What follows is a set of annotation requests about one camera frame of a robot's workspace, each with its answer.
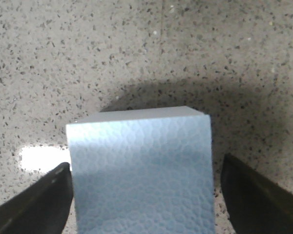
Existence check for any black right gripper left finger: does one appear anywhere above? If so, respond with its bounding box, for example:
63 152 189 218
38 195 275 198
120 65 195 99
0 162 73 234

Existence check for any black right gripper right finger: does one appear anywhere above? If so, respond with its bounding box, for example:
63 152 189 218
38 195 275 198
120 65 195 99
221 154 293 234

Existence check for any light blue foam cube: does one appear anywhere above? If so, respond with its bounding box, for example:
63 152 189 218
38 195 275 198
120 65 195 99
66 106 215 234

